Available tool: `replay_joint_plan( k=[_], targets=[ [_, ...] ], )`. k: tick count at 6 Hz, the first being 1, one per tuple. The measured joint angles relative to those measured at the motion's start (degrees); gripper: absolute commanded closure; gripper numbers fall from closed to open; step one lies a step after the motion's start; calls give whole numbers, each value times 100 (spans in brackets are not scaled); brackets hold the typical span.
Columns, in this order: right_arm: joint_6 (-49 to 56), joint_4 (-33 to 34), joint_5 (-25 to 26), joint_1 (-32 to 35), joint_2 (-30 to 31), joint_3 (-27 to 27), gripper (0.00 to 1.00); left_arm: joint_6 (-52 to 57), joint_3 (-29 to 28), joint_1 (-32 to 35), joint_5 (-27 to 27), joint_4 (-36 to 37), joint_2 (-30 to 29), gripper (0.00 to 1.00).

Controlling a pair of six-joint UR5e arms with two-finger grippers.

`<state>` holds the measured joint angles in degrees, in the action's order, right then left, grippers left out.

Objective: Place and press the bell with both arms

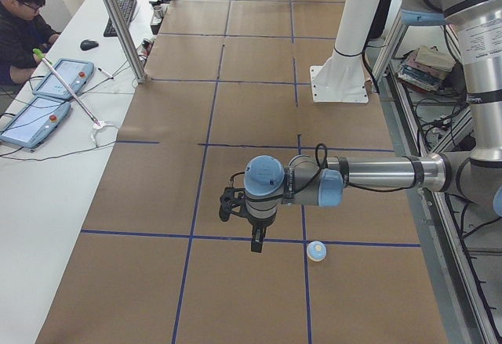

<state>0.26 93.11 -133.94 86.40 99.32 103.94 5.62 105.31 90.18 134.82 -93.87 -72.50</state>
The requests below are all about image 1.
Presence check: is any aluminium frame post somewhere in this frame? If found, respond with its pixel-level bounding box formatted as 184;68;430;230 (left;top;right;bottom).
103;0;147;84

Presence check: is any blue cream desk bell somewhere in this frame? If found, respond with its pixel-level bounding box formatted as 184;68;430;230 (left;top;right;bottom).
307;241;327;263

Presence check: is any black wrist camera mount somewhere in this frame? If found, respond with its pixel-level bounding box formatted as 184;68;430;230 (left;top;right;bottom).
219;186;248;222

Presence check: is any black keyboard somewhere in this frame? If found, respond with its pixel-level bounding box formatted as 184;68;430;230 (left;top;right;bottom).
103;0;138;38

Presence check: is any upper blue teach pendant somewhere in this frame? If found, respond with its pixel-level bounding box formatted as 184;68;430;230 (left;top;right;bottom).
33;58;95;100

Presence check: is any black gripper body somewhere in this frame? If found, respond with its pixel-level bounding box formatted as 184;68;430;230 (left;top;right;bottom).
248;219;267;239

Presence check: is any person in black jacket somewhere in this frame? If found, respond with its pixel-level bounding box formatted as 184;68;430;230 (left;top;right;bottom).
1;0;60;85

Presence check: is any lower blue teach pendant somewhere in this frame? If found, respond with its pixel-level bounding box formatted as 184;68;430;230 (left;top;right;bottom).
1;96;71;149

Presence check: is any black computer mouse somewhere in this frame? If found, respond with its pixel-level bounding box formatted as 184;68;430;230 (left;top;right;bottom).
80;39;99;51

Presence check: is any stack of books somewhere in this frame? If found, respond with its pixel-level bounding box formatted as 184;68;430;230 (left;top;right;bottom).
397;45;456;92

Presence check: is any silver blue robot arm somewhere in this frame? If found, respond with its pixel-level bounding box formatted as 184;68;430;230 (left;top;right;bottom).
239;0;501;252

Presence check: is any white camera mast pedestal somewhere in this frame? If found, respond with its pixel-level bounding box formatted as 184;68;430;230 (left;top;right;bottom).
310;0;380;103

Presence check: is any black marker pen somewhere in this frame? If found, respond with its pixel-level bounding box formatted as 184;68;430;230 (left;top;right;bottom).
97;67;115;80

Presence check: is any metal cup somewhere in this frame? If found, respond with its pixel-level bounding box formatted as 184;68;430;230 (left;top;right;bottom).
153;5;164;19

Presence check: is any blue teach pendant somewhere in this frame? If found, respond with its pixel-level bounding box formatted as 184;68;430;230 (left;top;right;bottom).
1;96;71;149
33;58;95;100

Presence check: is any green handled metal rod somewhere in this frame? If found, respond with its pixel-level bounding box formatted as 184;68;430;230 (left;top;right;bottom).
33;49;101;128

